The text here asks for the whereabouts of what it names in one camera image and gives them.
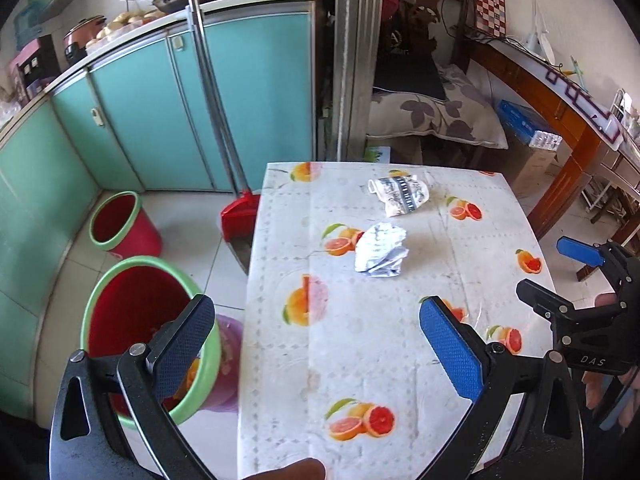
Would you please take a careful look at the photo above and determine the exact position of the red cloth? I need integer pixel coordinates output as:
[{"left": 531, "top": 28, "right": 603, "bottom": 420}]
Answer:
[{"left": 382, "top": 0, "right": 416, "bottom": 26}]

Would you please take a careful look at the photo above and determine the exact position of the metal door frame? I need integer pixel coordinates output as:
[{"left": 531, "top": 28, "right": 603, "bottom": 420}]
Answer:
[{"left": 320, "top": 0, "right": 386, "bottom": 161}]

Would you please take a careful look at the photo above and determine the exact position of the leaf print pillow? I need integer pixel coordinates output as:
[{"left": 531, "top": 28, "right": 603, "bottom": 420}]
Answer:
[{"left": 367, "top": 62, "right": 510, "bottom": 150}]

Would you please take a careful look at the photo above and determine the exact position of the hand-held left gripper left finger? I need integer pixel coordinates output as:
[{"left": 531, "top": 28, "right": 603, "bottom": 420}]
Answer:
[{"left": 49, "top": 294, "right": 217, "bottom": 480}]

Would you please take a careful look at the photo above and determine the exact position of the pink and black box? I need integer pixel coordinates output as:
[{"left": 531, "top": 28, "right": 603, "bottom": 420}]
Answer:
[{"left": 7, "top": 35, "right": 61, "bottom": 101}]

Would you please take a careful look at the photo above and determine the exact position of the wooden desk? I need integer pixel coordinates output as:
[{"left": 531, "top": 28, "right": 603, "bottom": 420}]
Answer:
[{"left": 452, "top": 0, "right": 640, "bottom": 256}]

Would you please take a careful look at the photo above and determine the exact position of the small red bucket green rim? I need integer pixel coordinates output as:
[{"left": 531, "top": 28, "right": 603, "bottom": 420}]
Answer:
[{"left": 89, "top": 191, "right": 163, "bottom": 261}]

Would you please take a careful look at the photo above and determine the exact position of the fruit print tablecloth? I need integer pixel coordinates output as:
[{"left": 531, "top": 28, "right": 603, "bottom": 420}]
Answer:
[{"left": 237, "top": 161, "right": 556, "bottom": 480}]

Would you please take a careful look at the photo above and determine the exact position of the person's right hand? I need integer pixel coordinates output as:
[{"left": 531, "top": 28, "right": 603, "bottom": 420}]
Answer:
[{"left": 584, "top": 367, "right": 640, "bottom": 433}]

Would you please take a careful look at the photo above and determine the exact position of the red and white chessboard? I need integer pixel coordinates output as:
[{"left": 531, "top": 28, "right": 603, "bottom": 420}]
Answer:
[{"left": 472, "top": 0, "right": 508, "bottom": 38}]

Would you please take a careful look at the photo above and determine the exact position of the teal kitchen cabinet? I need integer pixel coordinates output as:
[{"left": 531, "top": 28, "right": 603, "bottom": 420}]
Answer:
[{"left": 0, "top": 0, "right": 326, "bottom": 421}]

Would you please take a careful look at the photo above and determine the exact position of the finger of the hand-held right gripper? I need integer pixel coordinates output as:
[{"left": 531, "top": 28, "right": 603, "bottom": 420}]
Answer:
[
  {"left": 556, "top": 236, "right": 632, "bottom": 287},
  {"left": 516, "top": 279, "right": 577, "bottom": 332}
]

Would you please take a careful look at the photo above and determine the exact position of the pack of white bottles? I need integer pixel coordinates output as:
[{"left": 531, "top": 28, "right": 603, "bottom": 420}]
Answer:
[{"left": 530, "top": 130, "right": 562, "bottom": 150}]

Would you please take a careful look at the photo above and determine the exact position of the blue plastic basket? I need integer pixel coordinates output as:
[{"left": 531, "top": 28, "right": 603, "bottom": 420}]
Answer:
[{"left": 12, "top": 2, "right": 58, "bottom": 41}]

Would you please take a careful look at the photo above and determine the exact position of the black cloth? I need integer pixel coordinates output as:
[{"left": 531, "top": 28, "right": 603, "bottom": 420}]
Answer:
[{"left": 380, "top": 5, "right": 441, "bottom": 61}]

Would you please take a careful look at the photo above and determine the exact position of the person's left hand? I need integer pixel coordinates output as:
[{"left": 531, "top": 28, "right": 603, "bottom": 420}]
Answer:
[{"left": 240, "top": 457, "right": 328, "bottom": 480}]

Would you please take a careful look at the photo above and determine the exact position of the blue cardboard box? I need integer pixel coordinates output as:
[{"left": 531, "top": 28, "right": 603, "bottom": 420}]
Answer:
[{"left": 495, "top": 99, "right": 551, "bottom": 145}]

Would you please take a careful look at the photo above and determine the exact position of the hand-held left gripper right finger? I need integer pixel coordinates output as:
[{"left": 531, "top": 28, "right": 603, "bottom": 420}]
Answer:
[{"left": 419, "top": 296, "right": 585, "bottom": 480}]

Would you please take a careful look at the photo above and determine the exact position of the red dustpan with metal handle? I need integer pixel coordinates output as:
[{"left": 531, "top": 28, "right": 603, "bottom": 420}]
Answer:
[{"left": 197, "top": 50, "right": 262, "bottom": 250}]

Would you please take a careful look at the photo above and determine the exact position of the crumpled white paper ball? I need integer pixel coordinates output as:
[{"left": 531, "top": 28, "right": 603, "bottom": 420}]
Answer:
[{"left": 354, "top": 222, "right": 410, "bottom": 278}]

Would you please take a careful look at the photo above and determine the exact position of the pink rice cooker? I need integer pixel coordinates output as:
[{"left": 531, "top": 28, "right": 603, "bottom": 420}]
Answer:
[{"left": 62, "top": 15, "right": 107, "bottom": 63}]

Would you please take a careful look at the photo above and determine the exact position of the dark blue cushion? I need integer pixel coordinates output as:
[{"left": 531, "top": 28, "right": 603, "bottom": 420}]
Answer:
[{"left": 372, "top": 52, "right": 446, "bottom": 103}]

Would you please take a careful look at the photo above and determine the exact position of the large red bucket green rim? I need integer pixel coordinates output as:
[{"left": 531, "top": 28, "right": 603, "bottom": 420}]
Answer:
[{"left": 80, "top": 256, "right": 222, "bottom": 431}]

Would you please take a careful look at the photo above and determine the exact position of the pile of potatoes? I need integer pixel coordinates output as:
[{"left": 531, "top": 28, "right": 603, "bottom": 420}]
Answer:
[{"left": 95, "top": 7, "right": 161, "bottom": 41}]

